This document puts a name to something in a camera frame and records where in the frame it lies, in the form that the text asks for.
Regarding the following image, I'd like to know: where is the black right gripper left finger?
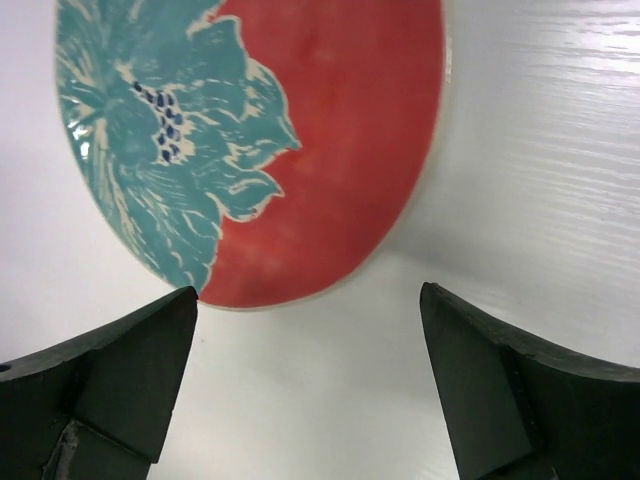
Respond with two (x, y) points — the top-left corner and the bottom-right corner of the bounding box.
(1, 287), (198, 480)

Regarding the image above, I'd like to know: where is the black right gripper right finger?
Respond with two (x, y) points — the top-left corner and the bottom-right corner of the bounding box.
(420, 283), (639, 479)

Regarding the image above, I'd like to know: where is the red plate teal flower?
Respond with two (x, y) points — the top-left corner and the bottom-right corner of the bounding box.
(55, 1), (449, 309)

